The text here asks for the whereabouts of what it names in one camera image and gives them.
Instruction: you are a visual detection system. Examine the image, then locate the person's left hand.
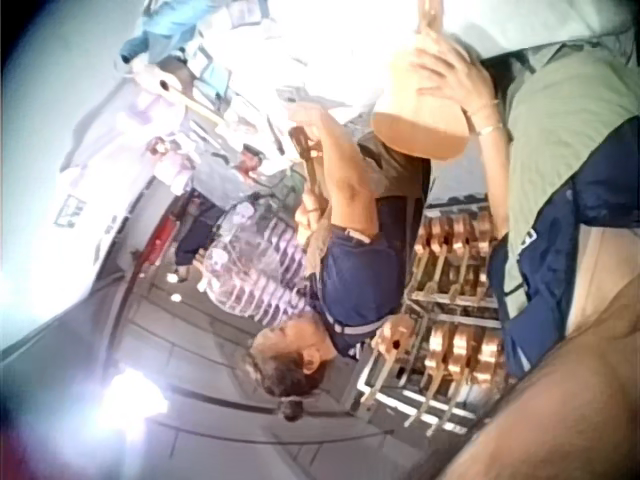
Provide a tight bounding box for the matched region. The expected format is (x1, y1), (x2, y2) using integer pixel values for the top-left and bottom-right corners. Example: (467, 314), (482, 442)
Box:
(408, 27), (503, 121)

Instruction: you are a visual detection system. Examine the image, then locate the unfinished wooden ukulele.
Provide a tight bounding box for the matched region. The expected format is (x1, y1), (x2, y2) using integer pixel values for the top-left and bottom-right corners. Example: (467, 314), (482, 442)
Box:
(371, 0), (477, 162)

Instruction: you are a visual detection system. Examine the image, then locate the brown ukulele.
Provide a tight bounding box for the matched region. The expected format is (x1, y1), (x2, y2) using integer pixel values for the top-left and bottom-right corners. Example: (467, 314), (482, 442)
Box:
(288, 124), (332, 281)

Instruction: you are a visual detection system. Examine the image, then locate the rack of wooden ukuleles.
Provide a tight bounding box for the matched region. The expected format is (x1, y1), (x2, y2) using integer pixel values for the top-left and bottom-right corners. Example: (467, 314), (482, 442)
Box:
(349, 202), (507, 437)

